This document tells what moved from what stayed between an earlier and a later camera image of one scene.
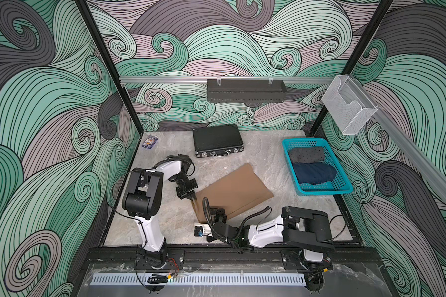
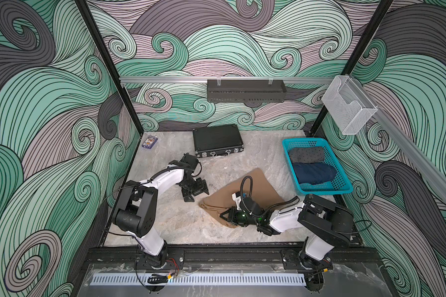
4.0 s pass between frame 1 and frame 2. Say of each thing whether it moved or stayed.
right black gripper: moved
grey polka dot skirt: stayed
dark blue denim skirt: stayed
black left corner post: stayed
